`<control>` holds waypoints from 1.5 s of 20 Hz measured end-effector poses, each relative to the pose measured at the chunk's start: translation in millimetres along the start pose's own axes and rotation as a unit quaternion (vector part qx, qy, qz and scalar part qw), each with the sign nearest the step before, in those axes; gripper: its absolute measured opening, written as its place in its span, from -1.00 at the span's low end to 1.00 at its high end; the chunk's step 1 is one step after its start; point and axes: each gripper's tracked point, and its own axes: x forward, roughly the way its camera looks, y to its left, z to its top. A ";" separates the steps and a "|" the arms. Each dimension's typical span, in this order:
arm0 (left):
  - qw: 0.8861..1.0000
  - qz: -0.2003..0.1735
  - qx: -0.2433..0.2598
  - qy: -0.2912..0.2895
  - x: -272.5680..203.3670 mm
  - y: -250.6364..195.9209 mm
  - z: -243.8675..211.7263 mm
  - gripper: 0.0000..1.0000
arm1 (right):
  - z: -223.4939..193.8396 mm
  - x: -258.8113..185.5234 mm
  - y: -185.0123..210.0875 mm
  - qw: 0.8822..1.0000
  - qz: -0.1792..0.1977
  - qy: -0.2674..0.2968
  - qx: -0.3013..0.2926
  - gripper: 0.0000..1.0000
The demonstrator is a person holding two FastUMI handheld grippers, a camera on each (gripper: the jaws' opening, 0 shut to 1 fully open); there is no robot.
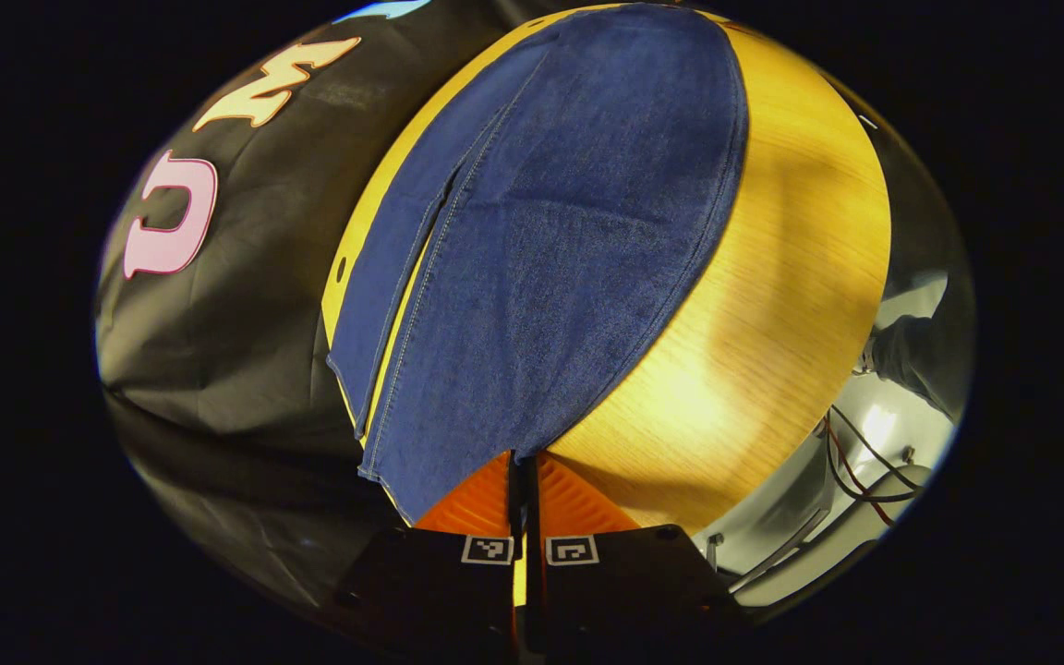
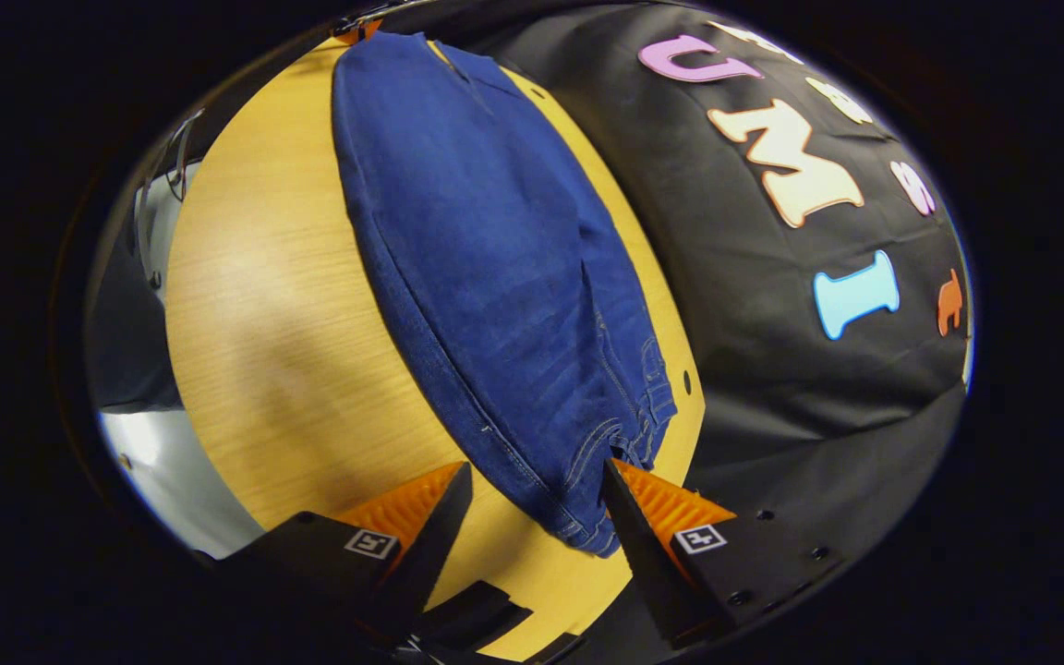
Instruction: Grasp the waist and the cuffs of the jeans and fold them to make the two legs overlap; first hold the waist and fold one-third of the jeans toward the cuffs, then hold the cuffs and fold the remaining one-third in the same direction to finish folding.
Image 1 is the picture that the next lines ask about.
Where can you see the blue jeans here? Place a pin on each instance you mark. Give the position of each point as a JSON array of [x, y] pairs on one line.
[[569, 231]]

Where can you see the metal table frame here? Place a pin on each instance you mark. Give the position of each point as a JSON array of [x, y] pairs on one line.
[[791, 540]]

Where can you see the person's dark trouser leg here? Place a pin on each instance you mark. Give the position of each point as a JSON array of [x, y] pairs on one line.
[[920, 360]]

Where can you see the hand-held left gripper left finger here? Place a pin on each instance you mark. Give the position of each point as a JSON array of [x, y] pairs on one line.
[[440, 582]]

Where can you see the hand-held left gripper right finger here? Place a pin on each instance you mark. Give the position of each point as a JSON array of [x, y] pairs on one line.
[[624, 582]]

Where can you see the black backdrop cloth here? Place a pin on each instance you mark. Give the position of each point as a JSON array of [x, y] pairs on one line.
[[246, 323]]

